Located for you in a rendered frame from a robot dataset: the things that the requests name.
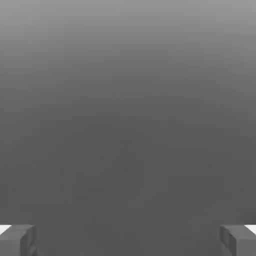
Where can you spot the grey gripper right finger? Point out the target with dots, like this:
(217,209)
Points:
(241,241)

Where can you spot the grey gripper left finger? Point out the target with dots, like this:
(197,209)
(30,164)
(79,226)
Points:
(14,241)

